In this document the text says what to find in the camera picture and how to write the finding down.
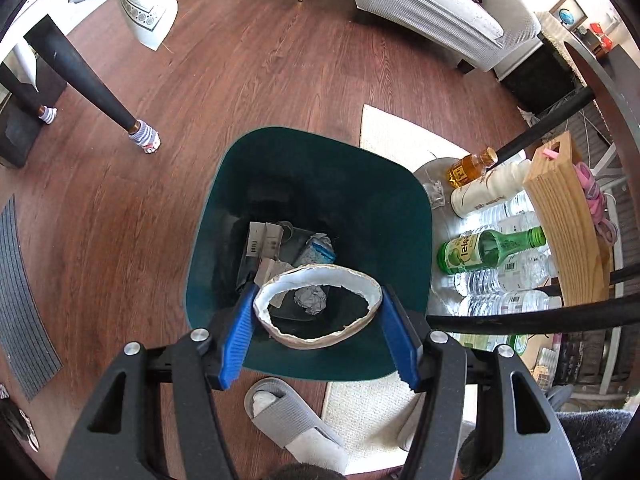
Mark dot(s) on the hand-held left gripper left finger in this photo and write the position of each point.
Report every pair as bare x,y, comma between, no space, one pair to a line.
240,340

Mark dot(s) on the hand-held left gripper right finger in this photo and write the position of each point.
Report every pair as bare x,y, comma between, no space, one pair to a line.
400,340

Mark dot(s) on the torn white barcode carton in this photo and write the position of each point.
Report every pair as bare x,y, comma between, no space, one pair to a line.
265,240

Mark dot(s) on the cardboard tape roll core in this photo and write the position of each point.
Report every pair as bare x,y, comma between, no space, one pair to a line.
320,274

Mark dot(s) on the dark green trash bin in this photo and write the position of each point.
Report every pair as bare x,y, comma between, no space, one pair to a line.
325,185

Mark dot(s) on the grey slipper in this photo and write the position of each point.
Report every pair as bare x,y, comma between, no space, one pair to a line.
290,420

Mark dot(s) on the round grey side table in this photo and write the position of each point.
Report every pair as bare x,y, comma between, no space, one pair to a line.
500,322

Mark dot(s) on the green glass bottle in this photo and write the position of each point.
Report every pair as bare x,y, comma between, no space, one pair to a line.
475,252

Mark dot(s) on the pile of clear water bottles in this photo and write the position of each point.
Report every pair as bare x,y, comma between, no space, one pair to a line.
505,275

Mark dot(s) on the small clear glass cup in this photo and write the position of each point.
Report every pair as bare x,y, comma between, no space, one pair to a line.
435,194

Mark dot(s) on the white plastic bottle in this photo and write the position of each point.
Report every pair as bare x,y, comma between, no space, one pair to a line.
485,190

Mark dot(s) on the amber glass bottle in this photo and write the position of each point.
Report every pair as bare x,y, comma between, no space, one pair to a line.
465,170

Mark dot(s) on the wooden crate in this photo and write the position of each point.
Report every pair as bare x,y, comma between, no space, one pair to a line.
565,210

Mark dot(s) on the beige rug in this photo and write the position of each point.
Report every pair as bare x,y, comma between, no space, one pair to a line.
395,130

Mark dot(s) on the grey striped floor mat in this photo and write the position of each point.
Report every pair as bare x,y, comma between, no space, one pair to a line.
25,300

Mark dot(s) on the grey fuzzy cloth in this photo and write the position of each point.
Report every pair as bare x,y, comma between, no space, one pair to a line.
595,440

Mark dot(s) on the striped leg sock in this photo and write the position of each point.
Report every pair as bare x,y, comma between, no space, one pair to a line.
145,137
47,115

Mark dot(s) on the sideboard with beige fringed cloth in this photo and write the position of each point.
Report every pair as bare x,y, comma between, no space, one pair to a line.
540,70

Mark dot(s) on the black table leg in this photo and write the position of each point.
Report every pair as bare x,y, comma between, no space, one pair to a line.
20,87
80,70

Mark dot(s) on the grey armchair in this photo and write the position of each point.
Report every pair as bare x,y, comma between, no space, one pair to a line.
450,10

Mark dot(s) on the pale patterned tablecloth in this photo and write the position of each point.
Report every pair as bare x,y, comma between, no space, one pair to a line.
145,0

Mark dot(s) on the red desk ornament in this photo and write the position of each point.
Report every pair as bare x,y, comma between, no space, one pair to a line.
600,35

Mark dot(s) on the small blue globe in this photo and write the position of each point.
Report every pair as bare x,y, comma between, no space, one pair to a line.
567,15

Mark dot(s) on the wooden picture frame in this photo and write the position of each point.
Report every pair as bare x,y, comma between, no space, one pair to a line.
580,7

